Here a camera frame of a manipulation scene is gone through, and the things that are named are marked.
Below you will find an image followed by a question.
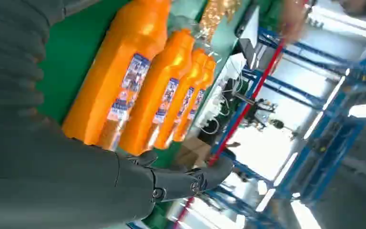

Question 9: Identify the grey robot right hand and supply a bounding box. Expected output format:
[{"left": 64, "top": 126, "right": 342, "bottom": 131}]
[{"left": 0, "top": 115, "right": 235, "bottom": 229}]

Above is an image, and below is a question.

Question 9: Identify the green table mat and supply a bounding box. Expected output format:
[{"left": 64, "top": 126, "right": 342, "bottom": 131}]
[{"left": 36, "top": 0, "right": 255, "bottom": 229}]

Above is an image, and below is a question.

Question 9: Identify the open cardboard box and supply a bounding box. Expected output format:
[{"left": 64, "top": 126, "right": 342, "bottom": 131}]
[{"left": 173, "top": 137, "right": 213, "bottom": 170}]

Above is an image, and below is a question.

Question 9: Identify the white power strip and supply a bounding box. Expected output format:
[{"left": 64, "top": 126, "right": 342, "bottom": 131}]
[{"left": 199, "top": 52, "right": 247, "bottom": 135}]

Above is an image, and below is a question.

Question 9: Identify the black device with rod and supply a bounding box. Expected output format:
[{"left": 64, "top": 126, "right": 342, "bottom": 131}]
[{"left": 232, "top": 79, "right": 295, "bottom": 135}]

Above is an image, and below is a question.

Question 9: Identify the red metal bar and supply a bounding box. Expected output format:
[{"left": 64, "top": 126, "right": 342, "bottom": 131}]
[{"left": 173, "top": 39, "right": 286, "bottom": 229}]

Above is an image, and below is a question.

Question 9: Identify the yellow plastic bag sheet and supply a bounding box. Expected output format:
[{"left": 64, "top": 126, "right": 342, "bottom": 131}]
[{"left": 199, "top": 0, "right": 241, "bottom": 42}]

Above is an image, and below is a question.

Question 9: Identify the person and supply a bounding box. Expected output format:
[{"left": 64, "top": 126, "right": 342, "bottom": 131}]
[{"left": 278, "top": 0, "right": 307, "bottom": 43}]

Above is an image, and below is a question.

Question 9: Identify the blue metal frame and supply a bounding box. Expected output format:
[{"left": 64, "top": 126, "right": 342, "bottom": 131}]
[{"left": 202, "top": 27, "right": 366, "bottom": 229}]

